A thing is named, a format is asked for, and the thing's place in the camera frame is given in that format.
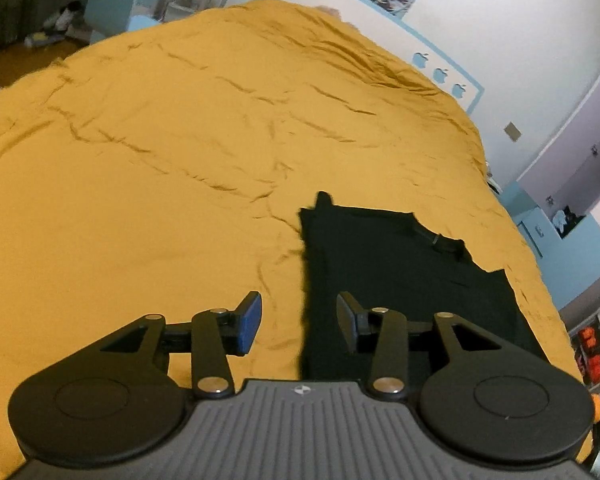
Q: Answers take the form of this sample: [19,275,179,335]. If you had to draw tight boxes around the yellow quilted blanket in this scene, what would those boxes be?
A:
[0,0,593,480]

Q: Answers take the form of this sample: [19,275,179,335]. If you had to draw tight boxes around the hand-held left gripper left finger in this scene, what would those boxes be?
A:
[87,291,262,400]

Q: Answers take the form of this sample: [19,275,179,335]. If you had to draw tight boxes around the shoe rack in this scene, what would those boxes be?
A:
[567,294,600,392]

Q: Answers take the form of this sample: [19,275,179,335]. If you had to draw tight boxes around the black long-sleeve shirt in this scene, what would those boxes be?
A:
[298,191,553,382]

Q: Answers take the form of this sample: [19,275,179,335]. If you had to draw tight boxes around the white and blue wardrobe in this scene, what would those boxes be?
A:
[500,55,600,311]

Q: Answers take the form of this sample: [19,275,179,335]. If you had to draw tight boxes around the white and blue headboard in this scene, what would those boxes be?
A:
[257,0,485,117]

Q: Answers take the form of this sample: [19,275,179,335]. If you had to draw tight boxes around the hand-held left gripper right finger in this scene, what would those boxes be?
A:
[336,291,536,396]

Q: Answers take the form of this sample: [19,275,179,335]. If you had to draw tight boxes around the white shoes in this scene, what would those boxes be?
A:
[25,2,87,49]

